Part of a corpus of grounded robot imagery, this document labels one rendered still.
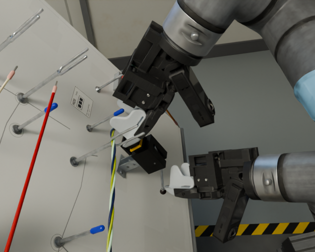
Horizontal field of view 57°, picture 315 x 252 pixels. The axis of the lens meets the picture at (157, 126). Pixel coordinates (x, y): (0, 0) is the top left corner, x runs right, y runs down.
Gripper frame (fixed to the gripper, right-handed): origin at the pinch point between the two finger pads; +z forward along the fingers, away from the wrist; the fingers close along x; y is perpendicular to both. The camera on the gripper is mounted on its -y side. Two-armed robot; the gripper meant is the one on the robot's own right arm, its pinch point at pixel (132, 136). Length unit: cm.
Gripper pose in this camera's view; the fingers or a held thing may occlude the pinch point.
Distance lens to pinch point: 53.3
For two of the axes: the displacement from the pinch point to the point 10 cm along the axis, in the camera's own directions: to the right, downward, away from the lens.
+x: -1.1, 6.3, -7.7
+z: -4.9, 6.4, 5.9
